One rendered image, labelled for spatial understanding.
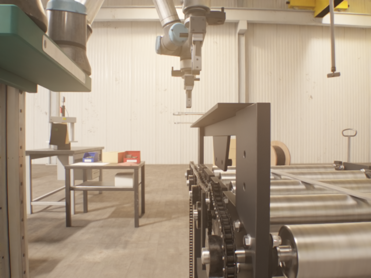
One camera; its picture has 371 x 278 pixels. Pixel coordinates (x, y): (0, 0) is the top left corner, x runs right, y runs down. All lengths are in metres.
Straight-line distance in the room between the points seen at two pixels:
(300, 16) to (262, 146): 12.12
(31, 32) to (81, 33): 0.49
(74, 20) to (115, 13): 10.67
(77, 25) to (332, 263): 1.06
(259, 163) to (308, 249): 0.20
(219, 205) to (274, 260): 0.15
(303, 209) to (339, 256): 0.31
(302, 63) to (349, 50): 2.24
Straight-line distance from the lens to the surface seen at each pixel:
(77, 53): 1.11
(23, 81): 1.01
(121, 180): 3.52
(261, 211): 0.50
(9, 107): 1.05
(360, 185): 1.35
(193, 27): 0.85
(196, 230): 1.80
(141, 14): 11.62
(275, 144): 8.15
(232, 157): 8.54
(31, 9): 0.67
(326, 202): 0.94
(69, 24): 1.13
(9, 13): 0.62
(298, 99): 12.33
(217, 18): 0.92
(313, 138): 12.50
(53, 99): 12.13
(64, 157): 5.21
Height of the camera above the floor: 1.10
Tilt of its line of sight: level
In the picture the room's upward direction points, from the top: straight up
